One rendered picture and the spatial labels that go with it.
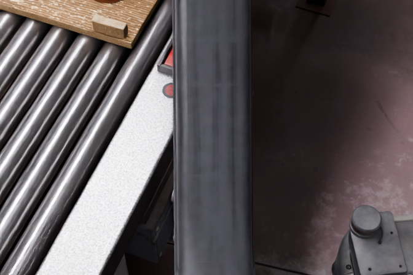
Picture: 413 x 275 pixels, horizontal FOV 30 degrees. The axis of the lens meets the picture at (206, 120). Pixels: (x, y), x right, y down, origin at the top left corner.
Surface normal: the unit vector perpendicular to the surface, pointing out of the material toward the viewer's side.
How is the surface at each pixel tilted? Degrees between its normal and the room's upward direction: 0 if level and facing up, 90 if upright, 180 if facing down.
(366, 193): 0
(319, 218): 0
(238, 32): 39
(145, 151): 0
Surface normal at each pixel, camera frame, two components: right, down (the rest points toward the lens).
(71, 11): 0.00, -0.58
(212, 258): 0.00, -0.13
